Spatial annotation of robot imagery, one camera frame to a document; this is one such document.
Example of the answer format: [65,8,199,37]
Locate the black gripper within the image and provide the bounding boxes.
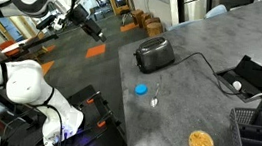
[67,3,112,44]

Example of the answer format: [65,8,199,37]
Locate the black toaster cable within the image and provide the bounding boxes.
[168,48,258,99]

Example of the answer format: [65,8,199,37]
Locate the black clamp orange handle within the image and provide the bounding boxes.
[88,109,123,136]
[75,88,109,111]

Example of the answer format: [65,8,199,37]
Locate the white plug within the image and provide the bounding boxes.
[231,79,244,92]

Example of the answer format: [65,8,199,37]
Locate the light blue chair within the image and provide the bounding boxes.
[167,14,203,36]
[203,2,230,22]

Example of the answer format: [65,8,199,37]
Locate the black toaster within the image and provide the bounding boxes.
[131,33,178,78]

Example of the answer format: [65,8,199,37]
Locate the stainless steel refrigerator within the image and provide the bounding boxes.
[173,0,222,27]

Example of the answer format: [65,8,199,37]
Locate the blue plastic jar lid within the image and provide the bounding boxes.
[133,83,150,97]

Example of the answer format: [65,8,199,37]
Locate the wooden stool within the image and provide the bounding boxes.
[139,12,153,29]
[145,21,164,39]
[142,15,162,32]
[130,8,146,26]

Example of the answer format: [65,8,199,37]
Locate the black pop-up outlet box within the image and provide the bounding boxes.
[212,52,262,105]

